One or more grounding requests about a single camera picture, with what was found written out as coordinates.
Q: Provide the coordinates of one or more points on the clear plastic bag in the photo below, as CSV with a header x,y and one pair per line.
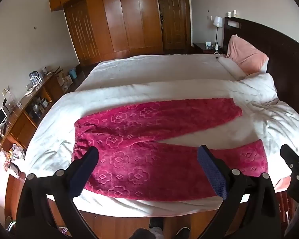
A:
x,y
17,152

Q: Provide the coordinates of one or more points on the dark wooden nightstand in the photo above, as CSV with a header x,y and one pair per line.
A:
x,y
199,46

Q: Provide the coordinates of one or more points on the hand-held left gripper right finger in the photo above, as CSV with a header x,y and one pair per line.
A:
x,y
211,173

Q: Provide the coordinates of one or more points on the person's right shoe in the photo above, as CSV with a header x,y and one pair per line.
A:
x,y
183,232

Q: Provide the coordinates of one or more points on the blue trash bin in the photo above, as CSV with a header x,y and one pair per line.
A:
x,y
73,74

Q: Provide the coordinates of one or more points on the dark wooden headboard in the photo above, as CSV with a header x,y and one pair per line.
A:
x,y
276,39

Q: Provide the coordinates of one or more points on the white duvet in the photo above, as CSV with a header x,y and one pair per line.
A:
x,y
139,89

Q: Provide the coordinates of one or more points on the glass electric kettle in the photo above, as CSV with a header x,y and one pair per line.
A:
x,y
35,78

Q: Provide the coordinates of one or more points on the brown wooden door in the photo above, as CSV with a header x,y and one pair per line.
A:
x,y
174,20
82,34

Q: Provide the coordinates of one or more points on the pink bed sheet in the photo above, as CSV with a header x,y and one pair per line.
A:
x,y
282,184

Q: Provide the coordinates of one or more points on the white tablet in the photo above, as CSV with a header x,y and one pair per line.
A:
x,y
0,117

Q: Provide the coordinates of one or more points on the pink pillow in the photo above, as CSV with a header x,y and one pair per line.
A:
x,y
244,54

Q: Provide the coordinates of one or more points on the white pillow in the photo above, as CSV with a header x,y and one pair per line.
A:
x,y
230,67

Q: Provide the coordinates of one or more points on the magenta fleece pants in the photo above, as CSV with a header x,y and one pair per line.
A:
x,y
129,139

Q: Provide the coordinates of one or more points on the brown wooden wardrobe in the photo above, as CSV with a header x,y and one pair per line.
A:
x,y
114,17

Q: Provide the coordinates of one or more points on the white table lamp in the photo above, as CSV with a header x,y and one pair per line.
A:
x,y
217,22

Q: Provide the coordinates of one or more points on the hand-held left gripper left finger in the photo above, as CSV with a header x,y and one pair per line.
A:
x,y
81,178

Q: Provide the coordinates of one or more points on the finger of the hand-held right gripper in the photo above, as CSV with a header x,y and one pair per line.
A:
x,y
292,158

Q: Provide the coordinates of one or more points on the wooden sideboard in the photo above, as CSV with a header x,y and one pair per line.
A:
x,y
25,122

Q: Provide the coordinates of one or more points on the person's left shoe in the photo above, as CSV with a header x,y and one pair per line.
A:
x,y
156,222

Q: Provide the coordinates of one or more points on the bed with white sheet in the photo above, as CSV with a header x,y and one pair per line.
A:
x,y
164,67

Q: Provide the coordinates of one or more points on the person's shoe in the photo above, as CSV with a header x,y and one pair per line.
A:
x,y
156,222
183,232

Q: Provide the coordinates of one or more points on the cardboard box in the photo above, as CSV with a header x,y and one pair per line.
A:
x,y
64,81

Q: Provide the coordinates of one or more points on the person's grey trouser leg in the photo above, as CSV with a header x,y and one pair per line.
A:
x,y
156,233

